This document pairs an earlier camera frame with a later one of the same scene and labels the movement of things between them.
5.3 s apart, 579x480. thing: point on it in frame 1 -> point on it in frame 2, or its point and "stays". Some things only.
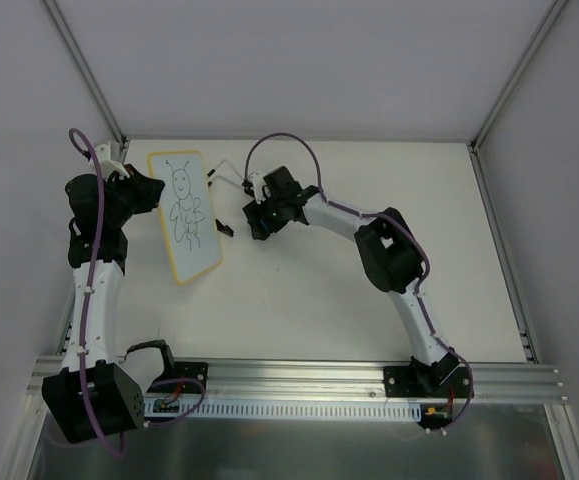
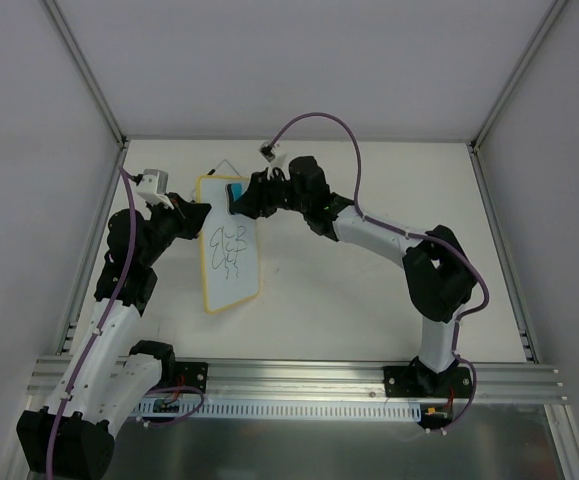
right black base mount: [427, 382] stays
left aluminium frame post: [89, 77] stays
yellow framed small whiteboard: [187, 211] -> [229, 246]
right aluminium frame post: [545, 25] stays
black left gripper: [144, 187] -> [179, 216]
